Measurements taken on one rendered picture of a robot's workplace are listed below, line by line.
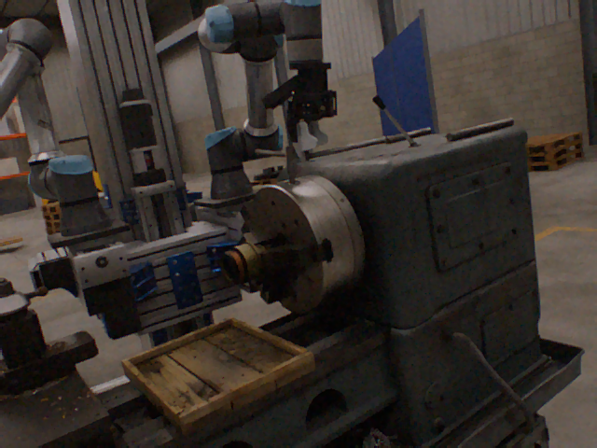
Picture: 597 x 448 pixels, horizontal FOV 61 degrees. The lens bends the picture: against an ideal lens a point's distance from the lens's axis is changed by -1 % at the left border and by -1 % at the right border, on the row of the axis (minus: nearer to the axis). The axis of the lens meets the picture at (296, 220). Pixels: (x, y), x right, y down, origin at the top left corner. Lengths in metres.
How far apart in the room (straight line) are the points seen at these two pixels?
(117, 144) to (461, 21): 11.65
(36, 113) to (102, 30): 0.36
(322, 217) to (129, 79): 1.00
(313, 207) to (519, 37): 11.24
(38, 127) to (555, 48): 10.88
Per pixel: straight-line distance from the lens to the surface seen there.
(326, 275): 1.10
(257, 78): 1.63
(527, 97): 12.16
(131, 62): 1.90
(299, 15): 1.08
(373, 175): 1.15
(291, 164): 1.16
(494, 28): 12.54
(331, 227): 1.11
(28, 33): 1.70
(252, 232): 1.19
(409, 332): 1.22
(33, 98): 1.79
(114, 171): 1.85
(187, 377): 1.15
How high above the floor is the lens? 1.36
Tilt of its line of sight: 10 degrees down
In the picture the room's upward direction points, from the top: 10 degrees counter-clockwise
